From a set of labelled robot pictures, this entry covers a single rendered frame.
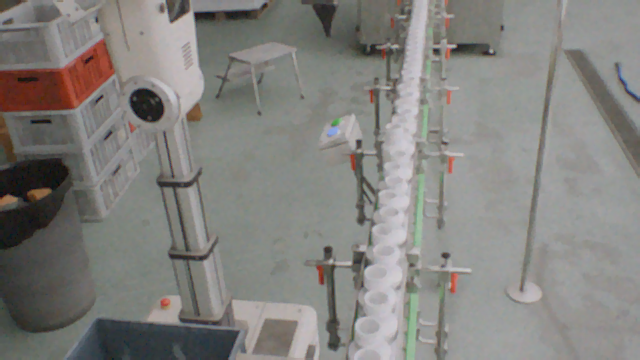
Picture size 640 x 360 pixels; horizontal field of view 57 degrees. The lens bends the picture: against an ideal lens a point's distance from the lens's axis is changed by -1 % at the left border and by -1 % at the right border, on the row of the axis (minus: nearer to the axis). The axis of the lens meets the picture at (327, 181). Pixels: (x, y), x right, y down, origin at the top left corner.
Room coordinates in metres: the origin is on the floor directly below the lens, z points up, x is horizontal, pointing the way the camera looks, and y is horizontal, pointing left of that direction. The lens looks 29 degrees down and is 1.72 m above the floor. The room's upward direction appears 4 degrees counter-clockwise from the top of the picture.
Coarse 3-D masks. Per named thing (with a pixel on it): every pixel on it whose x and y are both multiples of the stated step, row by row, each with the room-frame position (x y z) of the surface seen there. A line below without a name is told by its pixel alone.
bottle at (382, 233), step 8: (384, 224) 0.84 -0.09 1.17; (376, 232) 0.84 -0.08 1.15; (384, 232) 0.84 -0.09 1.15; (392, 232) 0.82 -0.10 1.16; (376, 240) 0.82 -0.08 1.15; (384, 240) 0.81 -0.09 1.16; (392, 240) 0.82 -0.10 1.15; (368, 248) 0.83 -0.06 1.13; (368, 256) 0.82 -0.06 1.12; (368, 264) 0.82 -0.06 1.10
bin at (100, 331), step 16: (96, 320) 0.90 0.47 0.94; (112, 320) 0.89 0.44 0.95; (128, 320) 0.89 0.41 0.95; (144, 320) 0.88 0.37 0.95; (80, 336) 0.85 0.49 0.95; (96, 336) 0.89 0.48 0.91; (112, 336) 0.90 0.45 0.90; (128, 336) 0.89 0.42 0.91; (144, 336) 0.88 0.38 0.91; (160, 336) 0.88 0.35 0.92; (176, 336) 0.87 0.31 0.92; (192, 336) 0.86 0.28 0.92; (208, 336) 0.86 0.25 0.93; (224, 336) 0.85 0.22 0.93; (240, 336) 0.83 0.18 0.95; (80, 352) 0.83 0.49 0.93; (96, 352) 0.87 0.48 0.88; (112, 352) 0.90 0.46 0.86; (128, 352) 0.89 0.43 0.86; (144, 352) 0.88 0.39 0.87; (160, 352) 0.88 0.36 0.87; (176, 352) 0.87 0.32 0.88; (192, 352) 0.86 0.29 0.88; (208, 352) 0.86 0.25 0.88; (224, 352) 0.85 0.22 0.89; (240, 352) 0.81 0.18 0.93
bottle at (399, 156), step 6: (396, 150) 1.13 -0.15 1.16; (402, 150) 1.12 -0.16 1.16; (390, 156) 1.11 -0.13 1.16; (396, 156) 1.13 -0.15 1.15; (402, 156) 1.12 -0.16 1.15; (396, 162) 1.09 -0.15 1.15; (402, 162) 1.10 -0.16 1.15; (402, 168) 1.09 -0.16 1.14; (408, 168) 1.11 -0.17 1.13; (402, 174) 1.09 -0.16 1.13; (408, 174) 1.09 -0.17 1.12; (408, 180) 1.09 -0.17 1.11; (408, 186) 1.09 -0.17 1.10; (408, 192) 1.09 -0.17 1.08
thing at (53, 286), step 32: (32, 160) 2.32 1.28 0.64; (0, 192) 2.24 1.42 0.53; (64, 192) 2.07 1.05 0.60; (0, 224) 1.89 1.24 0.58; (32, 224) 1.93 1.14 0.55; (64, 224) 2.03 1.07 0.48; (0, 256) 1.90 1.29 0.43; (32, 256) 1.92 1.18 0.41; (64, 256) 2.00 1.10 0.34; (0, 288) 1.95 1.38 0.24; (32, 288) 1.92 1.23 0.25; (64, 288) 1.97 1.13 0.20; (32, 320) 1.92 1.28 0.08; (64, 320) 1.96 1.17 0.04
